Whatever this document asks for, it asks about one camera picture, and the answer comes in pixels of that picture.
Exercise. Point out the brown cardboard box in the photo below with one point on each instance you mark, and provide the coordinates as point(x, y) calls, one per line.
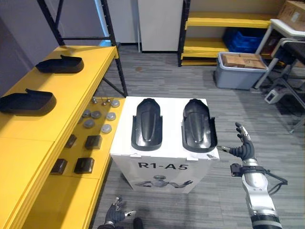
point(245, 60)

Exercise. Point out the yellow shelf rack with bins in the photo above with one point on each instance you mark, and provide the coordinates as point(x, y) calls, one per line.
point(214, 35)

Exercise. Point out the small metal knob part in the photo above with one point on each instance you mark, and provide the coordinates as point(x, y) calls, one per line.
point(104, 102)
point(94, 101)
point(108, 100)

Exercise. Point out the black plastic housing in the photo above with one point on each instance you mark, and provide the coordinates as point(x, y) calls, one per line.
point(60, 64)
point(27, 103)
point(147, 124)
point(198, 126)

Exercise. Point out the black rectangular block part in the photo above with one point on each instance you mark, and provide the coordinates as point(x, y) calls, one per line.
point(59, 166)
point(84, 165)
point(93, 142)
point(70, 141)

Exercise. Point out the grey round cap part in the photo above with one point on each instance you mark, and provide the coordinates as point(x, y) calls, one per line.
point(96, 114)
point(86, 113)
point(115, 103)
point(106, 128)
point(89, 123)
point(110, 116)

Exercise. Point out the large cardboard box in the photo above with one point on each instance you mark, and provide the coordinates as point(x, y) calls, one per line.
point(291, 10)

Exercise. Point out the dark robot foot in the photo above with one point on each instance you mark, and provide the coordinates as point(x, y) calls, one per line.
point(138, 223)

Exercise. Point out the white cabinet panel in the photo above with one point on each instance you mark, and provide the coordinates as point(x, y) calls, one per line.
point(160, 25)

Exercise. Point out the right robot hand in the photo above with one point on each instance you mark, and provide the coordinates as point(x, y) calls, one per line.
point(245, 148)

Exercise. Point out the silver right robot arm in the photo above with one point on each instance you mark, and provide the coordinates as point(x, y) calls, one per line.
point(258, 195)

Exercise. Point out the white power adapter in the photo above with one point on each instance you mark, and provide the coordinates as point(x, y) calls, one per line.
point(272, 97)

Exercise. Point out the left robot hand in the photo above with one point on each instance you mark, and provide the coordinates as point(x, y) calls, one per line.
point(114, 214)

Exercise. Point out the yellow metal shelf rack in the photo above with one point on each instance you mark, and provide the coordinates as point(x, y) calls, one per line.
point(59, 133)

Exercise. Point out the white table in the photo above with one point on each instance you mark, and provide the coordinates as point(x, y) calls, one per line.
point(281, 35)

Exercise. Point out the grey plastic storage tote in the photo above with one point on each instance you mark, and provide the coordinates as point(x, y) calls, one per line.
point(239, 74)

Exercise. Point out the black folding chair frame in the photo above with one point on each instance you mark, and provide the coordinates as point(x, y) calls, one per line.
point(289, 78)

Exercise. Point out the white printed cardboard box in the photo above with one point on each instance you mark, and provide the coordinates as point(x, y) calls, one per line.
point(164, 145)

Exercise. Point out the blue plastic crate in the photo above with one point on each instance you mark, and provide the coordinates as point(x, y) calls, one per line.
point(243, 40)

